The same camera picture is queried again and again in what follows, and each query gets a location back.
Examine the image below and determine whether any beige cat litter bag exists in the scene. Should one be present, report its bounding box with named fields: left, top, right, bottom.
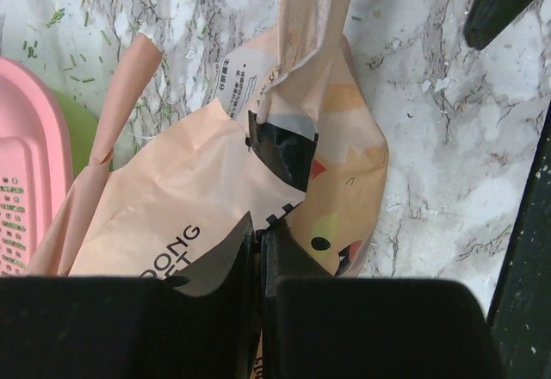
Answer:
left=25, top=0, right=389, bottom=279

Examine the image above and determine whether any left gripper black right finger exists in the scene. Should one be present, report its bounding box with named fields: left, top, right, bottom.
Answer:
left=261, top=221, right=505, bottom=378

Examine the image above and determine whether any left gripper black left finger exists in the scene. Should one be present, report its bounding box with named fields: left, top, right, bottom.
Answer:
left=1, top=215, right=258, bottom=378

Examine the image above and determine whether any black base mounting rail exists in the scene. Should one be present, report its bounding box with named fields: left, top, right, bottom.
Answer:
left=487, top=115, right=551, bottom=378

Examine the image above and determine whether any pink green litter box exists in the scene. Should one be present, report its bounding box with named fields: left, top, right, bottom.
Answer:
left=1, top=58, right=98, bottom=276

